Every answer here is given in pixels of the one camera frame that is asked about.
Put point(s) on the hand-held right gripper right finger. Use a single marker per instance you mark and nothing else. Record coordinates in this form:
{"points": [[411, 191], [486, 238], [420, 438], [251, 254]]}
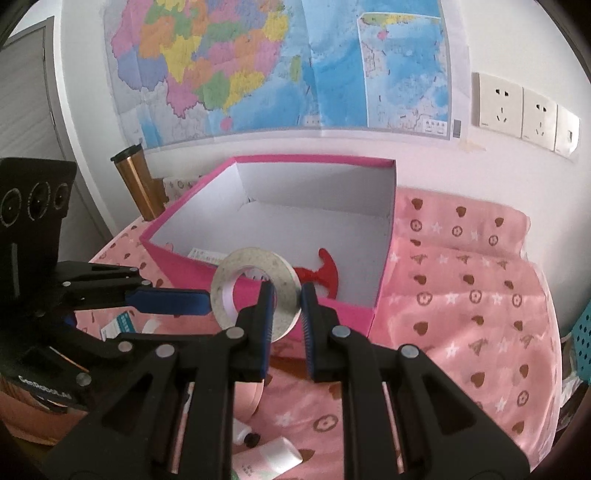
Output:
{"points": [[308, 323]]}

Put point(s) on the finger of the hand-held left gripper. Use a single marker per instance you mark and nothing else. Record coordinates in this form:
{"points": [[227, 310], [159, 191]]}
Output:
{"points": [[175, 302], [111, 346]]}

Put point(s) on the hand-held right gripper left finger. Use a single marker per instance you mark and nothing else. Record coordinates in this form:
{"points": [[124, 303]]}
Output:
{"points": [[265, 323]]}

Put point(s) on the pink cardboard box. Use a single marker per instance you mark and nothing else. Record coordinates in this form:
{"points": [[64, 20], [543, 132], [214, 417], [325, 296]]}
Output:
{"points": [[180, 274]]}

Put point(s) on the white tape roll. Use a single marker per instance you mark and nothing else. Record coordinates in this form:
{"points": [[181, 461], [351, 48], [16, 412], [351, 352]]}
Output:
{"points": [[258, 261]]}

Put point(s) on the small blue white box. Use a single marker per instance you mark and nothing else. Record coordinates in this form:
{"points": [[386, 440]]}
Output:
{"points": [[121, 323]]}

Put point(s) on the red plastic hook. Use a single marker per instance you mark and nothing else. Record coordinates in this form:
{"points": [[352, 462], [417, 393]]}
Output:
{"points": [[325, 272]]}

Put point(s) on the pink tube with white cap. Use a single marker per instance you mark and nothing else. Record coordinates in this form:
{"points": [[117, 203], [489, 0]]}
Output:
{"points": [[247, 397]]}

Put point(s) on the grey door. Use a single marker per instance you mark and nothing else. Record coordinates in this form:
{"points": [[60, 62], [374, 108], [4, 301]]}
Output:
{"points": [[37, 92]]}

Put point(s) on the copper thermos bottle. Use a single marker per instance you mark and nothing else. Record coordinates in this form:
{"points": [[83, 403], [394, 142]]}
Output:
{"points": [[138, 184]]}

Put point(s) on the small white black-capped bottle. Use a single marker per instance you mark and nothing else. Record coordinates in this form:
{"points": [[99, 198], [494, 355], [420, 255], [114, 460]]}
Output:
{"points": [[242, 431]]}

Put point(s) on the white printed cloth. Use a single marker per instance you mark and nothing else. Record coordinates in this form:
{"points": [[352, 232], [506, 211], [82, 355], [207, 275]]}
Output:
{"points": [[180, 187]]}

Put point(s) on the white squeeze tube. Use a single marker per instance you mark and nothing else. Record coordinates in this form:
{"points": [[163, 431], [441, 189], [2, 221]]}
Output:
{"points": [[272, 457]]}

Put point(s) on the pink printed cloth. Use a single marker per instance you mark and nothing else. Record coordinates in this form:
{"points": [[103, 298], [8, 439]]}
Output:
{"points": [[461, 300]]}

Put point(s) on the blue perforated basket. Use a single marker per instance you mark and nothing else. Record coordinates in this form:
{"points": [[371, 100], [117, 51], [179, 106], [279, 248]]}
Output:
{"points": [[579, 341]]}

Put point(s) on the colourful wall map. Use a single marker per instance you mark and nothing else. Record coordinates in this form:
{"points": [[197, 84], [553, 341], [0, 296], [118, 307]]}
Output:
{"points": [[323, 69]]}

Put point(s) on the white wall socket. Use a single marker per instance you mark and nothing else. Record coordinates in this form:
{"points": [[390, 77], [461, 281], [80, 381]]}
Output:
{"points": [[539, 120], [567, 134], [497, 104]]}

